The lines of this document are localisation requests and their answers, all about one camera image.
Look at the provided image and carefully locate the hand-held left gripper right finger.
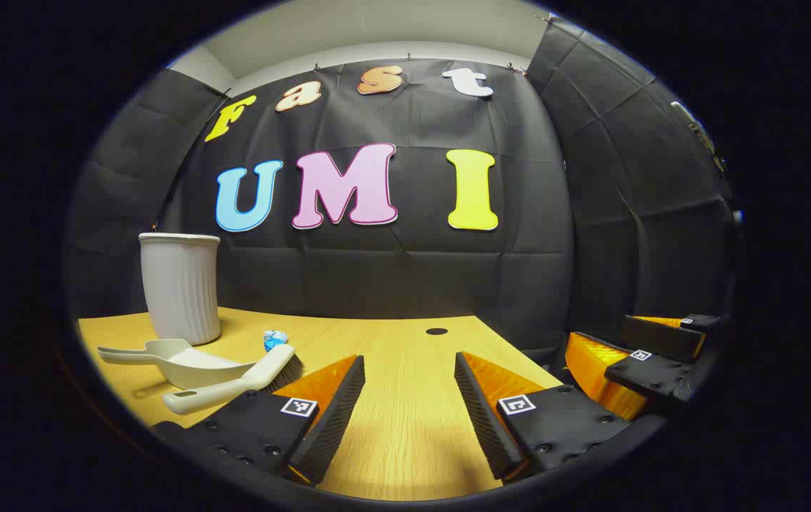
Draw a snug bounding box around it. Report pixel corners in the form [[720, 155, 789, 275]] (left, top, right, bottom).
[[454, 351, 667, 481]]

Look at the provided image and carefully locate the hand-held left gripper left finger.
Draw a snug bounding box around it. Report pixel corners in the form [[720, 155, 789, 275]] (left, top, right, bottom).
[[152, 354, 366, 486]]

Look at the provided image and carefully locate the small white broom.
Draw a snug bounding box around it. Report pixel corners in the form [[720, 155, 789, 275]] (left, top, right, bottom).
[[163, 344, 304, 415]]

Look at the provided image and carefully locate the white ribbed garbage bin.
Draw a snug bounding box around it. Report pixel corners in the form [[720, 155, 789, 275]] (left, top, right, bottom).
[[139, 233, 222, 346]]

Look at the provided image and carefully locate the black backdrop cloth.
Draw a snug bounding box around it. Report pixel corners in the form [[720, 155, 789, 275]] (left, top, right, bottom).
[[66, 14, 739, 363]]

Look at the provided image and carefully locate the white plastic dustpan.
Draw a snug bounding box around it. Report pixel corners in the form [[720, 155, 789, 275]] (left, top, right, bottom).
[[97, 338, 257, 390]]

